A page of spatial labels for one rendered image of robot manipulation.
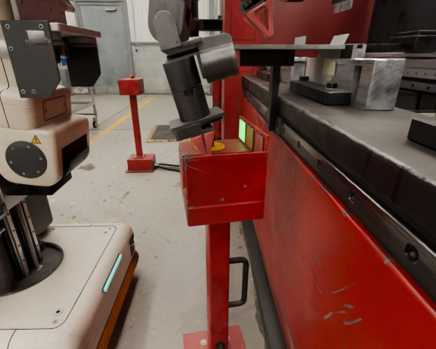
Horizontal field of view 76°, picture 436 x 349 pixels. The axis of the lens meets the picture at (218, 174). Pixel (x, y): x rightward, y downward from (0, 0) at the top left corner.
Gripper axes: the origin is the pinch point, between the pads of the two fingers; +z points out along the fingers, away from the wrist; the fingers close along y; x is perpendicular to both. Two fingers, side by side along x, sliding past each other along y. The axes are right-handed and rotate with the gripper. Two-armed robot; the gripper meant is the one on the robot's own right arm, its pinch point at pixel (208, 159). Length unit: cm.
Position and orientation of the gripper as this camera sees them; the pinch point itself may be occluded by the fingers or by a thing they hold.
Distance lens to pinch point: 56.7
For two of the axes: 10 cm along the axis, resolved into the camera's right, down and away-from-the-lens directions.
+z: 2.6, 8.7, 4.3
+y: 9.5, -3.2, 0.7
